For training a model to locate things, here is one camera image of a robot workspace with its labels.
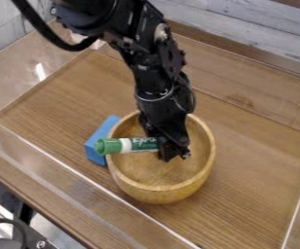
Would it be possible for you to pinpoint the black metal stand base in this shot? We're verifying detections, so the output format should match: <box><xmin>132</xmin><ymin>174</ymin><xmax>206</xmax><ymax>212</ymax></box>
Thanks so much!
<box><xmin>10</xmin><ymin>226</ymin><xmax>57</xmax><ymax>249</ymax></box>

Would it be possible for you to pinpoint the brown wooden bowl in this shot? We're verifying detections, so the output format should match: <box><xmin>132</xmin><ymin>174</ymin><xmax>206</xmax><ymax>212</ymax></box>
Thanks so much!
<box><xmin>105</xmin><ymin>115</ymin><xmax>216</xmax><ymax>204</ymax></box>

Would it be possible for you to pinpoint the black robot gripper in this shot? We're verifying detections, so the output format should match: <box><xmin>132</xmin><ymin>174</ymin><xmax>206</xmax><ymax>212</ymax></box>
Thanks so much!
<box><xmin>103</xmin><ymin>16</ymin><xmax>195</xmax><ymax>162</ymax></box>

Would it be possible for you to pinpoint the black cable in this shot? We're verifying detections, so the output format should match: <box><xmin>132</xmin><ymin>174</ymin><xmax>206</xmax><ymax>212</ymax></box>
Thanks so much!
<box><xmin>0</xmin><ymin>217</ymin><xmax>30</xmax><ymax>249</ymax></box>

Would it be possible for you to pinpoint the green Expo marker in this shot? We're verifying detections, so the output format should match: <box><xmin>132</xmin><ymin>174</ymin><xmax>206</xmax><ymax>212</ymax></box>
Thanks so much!
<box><xmin>93</xmin><ymin>137</ymin><xmax>159</xmax><ymax>156</ymax></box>

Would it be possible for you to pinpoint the clear acrylic tray wall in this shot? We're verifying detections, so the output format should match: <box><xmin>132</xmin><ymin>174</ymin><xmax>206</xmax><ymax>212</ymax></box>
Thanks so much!
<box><xmin>0</xmin><ymin>124</ymin><xmax>199</xmax><ymax>249</ymax></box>

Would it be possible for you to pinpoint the blue foam block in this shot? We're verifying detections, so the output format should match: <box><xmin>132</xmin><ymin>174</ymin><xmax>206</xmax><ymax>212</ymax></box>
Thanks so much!
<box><xmin>83</xmin><ymin>115</ymin><xmax>123</xmax><ymax>167</ymax></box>

